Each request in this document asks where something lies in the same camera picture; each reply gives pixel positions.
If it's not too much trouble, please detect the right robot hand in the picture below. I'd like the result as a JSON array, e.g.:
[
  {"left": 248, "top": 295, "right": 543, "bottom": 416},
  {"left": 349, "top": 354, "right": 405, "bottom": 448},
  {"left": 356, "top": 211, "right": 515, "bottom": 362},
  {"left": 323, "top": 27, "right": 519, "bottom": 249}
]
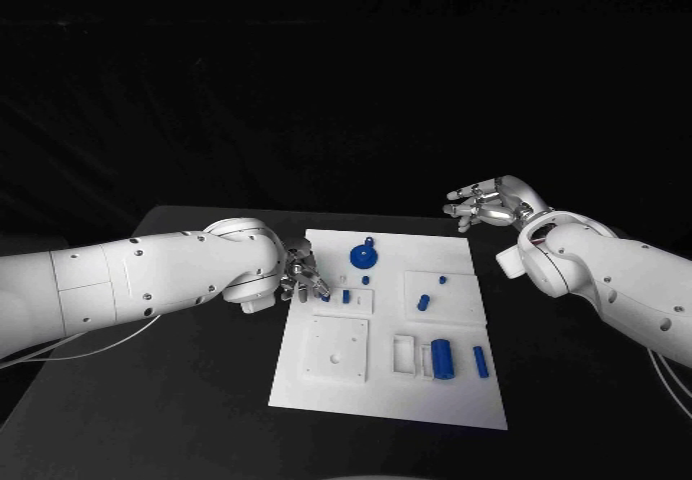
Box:
[{"left": 441, "top": 174, "right": 554, "bottom": 234}]

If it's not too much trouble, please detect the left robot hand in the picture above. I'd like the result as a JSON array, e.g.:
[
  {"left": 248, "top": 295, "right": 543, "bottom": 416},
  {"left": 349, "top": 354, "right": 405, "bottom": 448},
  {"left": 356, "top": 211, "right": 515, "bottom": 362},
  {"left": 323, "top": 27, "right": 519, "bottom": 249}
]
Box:
[{"left": 277, "top": 236, "right": 332, "bottom": 303}]

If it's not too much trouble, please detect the white task board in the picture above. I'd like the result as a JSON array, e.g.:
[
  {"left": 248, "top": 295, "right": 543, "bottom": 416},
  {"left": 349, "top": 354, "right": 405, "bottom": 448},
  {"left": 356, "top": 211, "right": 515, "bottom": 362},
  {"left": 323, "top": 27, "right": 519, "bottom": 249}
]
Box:
[{"left": 267, "top": 228, "right": 509, "bottom": 431}]

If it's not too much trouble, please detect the blue gear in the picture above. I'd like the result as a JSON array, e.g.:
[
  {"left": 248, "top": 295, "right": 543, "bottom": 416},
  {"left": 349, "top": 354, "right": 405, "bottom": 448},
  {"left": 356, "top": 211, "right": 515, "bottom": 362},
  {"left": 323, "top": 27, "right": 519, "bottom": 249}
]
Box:
[{"left": 349, "top": 236, "right": 379, "bottom": 270}]

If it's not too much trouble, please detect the large blue cylinder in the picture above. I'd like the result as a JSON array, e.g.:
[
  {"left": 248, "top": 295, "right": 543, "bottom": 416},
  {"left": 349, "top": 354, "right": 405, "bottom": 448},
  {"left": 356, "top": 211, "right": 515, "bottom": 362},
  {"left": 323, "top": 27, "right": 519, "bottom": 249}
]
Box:
[{"left": 430, "top": 338, "right": 457, "bottom": 381}]

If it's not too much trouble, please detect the white cable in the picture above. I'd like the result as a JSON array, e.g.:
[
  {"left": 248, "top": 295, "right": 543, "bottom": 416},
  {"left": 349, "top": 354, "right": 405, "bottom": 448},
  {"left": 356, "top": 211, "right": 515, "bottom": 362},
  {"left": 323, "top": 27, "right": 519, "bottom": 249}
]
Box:
[
  {"left": 654, "top": 352, "right": 692, "bottom": 399},
  {"left": 646, "top": 346, "right": 692, "bottom": 420},
  {"left": 0, "top": 313, "right": 163, "bottom": 371},
  {"left": 0, "top": 331, "right": 86, "bottom": 366}
]

